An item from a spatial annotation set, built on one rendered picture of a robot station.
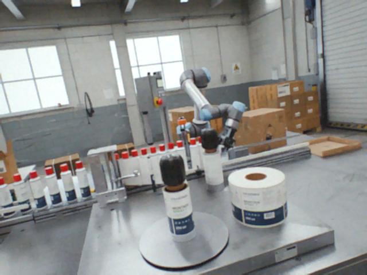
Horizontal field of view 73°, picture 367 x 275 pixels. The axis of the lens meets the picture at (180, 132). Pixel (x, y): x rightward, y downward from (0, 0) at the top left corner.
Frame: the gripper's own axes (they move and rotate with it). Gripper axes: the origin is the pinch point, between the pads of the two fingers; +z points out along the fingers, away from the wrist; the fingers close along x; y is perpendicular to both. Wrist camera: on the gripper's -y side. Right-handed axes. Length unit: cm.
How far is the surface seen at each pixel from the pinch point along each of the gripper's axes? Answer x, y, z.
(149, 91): -52, 1, -22
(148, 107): -50, 0, -14
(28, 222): -88, 6, 61
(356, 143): 81, 13, -39
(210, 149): -20.0, 31.1, -5.6
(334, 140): 85, -7, -38
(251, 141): 27.6, -16.2, -17.0
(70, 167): -106, -374, 148
